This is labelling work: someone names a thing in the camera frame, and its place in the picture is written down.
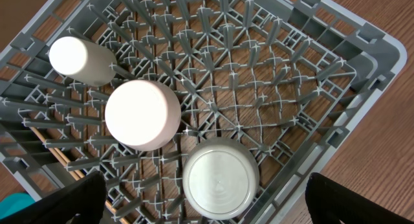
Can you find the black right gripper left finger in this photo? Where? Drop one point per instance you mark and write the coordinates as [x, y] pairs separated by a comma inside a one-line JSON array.
[[81, 202]]

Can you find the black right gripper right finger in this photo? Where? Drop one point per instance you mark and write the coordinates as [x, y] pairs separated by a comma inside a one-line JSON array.
[[330, 202]]

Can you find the grey bowl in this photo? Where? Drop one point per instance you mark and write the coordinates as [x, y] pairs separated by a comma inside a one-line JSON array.
[[220, 178]]

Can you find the white cup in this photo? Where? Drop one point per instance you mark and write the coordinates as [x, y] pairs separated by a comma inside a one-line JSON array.
[[82, 60]]

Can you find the teal plastic tray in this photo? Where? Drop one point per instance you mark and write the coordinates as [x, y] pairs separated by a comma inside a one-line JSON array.
[[14, 203]]

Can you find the grey dish rack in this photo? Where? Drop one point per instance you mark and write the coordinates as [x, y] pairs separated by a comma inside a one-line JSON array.
[[289, 79]]

